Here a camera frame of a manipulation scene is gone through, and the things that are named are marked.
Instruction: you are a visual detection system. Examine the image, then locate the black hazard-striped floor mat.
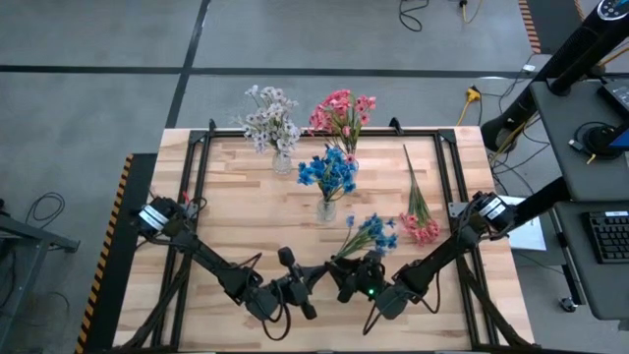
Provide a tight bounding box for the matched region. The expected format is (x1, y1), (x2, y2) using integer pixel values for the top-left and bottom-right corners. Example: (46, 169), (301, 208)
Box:
(518, 0), (586, 55)

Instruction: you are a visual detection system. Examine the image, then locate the conical clear glass vase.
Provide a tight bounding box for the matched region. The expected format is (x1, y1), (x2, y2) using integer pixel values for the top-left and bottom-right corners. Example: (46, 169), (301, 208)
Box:
(272, 149), (295, 176)

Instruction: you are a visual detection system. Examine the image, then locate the black tower fan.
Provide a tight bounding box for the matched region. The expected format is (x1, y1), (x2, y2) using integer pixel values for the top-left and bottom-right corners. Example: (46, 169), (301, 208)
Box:
(480, 0), (629, 152)

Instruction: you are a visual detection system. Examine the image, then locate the ribbed clear glass vase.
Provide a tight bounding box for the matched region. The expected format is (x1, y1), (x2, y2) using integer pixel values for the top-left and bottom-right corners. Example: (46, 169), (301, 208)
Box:
(315, 196), (338, 224)

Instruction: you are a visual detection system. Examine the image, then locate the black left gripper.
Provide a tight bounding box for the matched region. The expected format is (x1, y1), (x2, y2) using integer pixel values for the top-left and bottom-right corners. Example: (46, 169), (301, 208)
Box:
(267, 247), (329, 321)

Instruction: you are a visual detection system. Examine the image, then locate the yellow floor cable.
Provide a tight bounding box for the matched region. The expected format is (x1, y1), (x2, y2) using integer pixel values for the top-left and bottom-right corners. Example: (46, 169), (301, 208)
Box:
(459, 0), (484, 25)

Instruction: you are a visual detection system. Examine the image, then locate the black looped floor cable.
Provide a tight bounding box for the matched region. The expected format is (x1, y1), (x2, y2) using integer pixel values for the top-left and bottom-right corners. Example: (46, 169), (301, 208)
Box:
(24, 191), (68, 228)

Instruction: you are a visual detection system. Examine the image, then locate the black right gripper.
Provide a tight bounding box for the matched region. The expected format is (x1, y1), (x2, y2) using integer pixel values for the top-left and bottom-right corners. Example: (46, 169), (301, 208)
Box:
(327, 251), (394, 304)

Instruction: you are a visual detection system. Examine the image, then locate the black keyboard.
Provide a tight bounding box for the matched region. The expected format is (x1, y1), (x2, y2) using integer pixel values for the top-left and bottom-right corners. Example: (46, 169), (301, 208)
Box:
(582, 209), (629, 266)

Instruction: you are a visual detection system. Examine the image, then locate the yellow power plug with cable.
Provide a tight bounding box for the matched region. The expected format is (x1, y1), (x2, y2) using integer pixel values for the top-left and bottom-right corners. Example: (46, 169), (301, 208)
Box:
(455, 86), (484, 127)

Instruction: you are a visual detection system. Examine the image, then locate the white paper sheet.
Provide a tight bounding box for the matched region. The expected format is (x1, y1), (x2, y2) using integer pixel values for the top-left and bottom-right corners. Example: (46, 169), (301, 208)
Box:
(500, 195), (547, 253)

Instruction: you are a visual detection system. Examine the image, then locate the black platform with hazard stripes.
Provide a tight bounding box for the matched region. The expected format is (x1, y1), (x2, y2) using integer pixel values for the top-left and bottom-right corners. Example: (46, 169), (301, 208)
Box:
(74, 152), (159, 354)

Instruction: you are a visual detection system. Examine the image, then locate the pink artificial flower bunch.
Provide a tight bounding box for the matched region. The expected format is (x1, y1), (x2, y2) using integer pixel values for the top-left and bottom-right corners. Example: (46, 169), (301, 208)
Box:
(342, 93), (378, 166)
(318, 88), (356, 153)
(398, 144), (442, 247)
(308, 105), (348, 148)

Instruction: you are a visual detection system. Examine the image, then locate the dark grey desk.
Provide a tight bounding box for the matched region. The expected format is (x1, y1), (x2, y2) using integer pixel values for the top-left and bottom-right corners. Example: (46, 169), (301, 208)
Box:
(505, 73), (629, 321)

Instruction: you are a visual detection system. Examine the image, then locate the black flat desk device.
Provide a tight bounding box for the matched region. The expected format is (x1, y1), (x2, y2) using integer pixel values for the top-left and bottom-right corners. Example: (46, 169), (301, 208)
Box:
(597, 77), (629, 119)

